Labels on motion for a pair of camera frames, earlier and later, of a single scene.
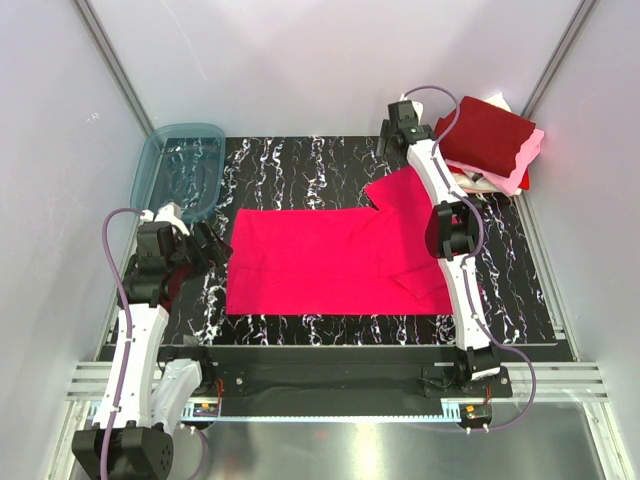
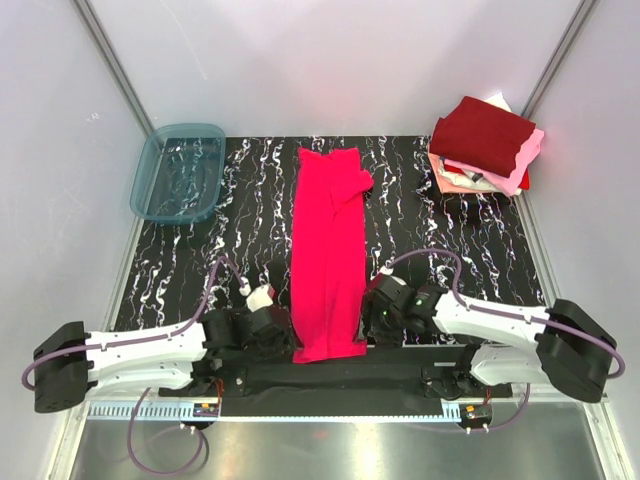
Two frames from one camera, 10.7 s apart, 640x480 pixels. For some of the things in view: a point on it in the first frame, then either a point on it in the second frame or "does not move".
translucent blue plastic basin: [180, 163] does not move
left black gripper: [219, 255] to [284, 343]
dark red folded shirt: [484, 136] does not move
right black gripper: [385, 134] to [384, 338]
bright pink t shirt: [340, 261] to [328, 255]
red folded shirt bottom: [525, 181] does not move
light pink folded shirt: [513, 184] does not move
